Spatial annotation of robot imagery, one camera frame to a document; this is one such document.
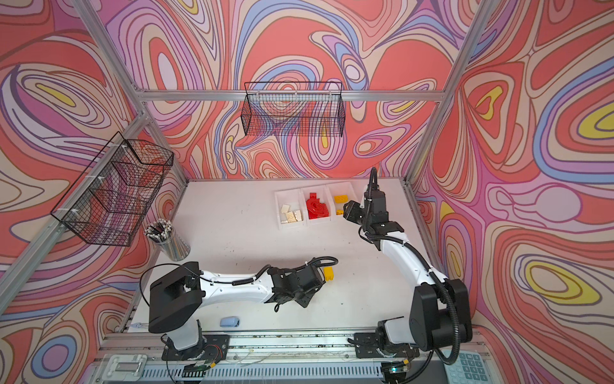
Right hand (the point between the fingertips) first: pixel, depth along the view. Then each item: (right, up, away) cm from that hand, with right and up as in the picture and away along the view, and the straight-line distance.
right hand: (351, 212), depth 87 cm
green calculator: (+31, -45, -18) cm, 58 cm away
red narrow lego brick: (-14, +5, +21) cm, 25 cm away
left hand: (-14, -28, -5) cm, 32 cm away
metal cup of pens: (-65, -7, -7) cm, 66 cm away
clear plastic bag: (-73, -37, -10) cm, 82 cm away
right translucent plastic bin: (-1, +8, +25) cm, 26 cm away
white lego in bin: (-20, -2, +14) cm, 25 cm away
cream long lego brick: (-27, +1, +20) cm, 33 cm away
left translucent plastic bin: (-24, +1, +21) cm, 32 cm away
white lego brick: (-24, -3, +17) cm, 29 cm away
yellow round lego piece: (-2, -1, +16) cm, 16 cm away
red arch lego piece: (-13, +1, +16) cm, 21 cm away
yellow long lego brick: (-1, +5, +22) cm, 23 cm away
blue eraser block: (-42, -36, -10) cm, 56 cm away
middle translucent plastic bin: (-10, +7, +24) cm, 27 cm away
